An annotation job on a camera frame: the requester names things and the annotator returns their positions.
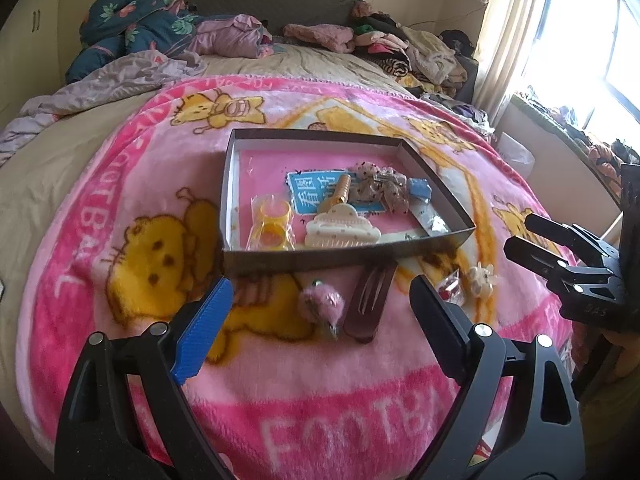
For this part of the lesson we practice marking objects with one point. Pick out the cream wardrobe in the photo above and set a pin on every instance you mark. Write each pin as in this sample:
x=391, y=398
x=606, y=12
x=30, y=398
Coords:
x=30, y=35

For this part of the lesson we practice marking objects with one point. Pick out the white earring card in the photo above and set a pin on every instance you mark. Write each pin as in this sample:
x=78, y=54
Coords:
x=431, y=222

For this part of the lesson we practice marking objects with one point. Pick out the white rabbit pearl hair clip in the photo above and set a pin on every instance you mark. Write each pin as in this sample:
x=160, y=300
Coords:
x=481, y=280

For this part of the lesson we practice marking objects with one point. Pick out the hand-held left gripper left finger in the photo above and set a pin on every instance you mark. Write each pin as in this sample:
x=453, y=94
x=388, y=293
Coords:
x=200, y=332

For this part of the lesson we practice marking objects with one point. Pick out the pile of mixed clothes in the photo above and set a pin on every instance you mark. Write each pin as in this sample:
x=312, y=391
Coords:
x=425, y=55

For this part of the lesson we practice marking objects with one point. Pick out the white plastic bag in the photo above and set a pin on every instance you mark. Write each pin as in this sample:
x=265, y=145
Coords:
x=515, y=155

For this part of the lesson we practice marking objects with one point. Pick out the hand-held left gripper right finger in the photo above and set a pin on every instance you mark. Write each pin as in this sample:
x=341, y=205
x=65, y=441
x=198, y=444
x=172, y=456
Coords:
x=440, y=322

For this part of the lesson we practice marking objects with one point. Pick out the brown snap hair clip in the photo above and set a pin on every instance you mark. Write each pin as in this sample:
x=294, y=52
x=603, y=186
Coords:
x=370, y=305

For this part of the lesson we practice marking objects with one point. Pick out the pink fluffy garment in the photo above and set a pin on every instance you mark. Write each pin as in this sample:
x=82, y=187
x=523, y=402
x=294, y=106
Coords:
x=320, y=37

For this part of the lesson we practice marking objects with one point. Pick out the white hair claw clip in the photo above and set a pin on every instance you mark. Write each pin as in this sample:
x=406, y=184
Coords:
x=340, y=227

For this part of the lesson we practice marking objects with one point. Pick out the clutter on window sill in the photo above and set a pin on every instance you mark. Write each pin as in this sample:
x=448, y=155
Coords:
x=575, y=120

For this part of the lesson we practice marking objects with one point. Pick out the bright window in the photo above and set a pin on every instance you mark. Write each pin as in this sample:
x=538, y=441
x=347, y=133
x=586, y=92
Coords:
x=585, y=35

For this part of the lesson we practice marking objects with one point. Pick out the polka-dot bow hair clip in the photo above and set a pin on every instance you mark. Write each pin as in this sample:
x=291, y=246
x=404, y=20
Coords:
x=375, y=185

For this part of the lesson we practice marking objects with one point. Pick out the cream curtain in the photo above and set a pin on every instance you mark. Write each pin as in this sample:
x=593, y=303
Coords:
x=510, y=35

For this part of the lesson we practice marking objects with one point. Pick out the small clear bag red beads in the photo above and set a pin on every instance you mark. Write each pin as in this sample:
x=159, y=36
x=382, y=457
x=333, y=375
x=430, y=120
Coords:
x=450, y=289

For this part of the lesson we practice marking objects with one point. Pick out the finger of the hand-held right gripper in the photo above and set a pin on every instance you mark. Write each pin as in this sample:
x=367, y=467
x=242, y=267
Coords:
x=565, y=240
x=540, y=262

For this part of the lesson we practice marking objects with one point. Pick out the pink satin garment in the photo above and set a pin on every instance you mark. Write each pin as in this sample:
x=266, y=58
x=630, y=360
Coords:
x=230, y=37

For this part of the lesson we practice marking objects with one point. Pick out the dark blue floral quilt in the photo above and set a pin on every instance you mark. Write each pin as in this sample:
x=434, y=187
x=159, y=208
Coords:
x=130, y=25

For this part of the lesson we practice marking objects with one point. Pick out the shallow grey cardboard box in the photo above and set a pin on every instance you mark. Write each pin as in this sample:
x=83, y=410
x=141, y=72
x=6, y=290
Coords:
x=300, y=262

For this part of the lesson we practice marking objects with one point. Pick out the lilac crumpled sheet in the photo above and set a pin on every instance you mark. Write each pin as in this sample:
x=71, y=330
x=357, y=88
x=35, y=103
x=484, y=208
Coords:
x=100, y=80

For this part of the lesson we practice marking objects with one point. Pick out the pink printed cat blanket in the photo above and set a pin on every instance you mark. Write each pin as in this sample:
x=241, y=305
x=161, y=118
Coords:
x=125, y=170

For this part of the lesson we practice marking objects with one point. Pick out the blue hair clip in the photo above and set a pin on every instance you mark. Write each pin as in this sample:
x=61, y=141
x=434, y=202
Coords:
x=419, y=191

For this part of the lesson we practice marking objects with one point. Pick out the grey bed headboard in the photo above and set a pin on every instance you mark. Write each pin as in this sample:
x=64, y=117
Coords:
x=280, y=0

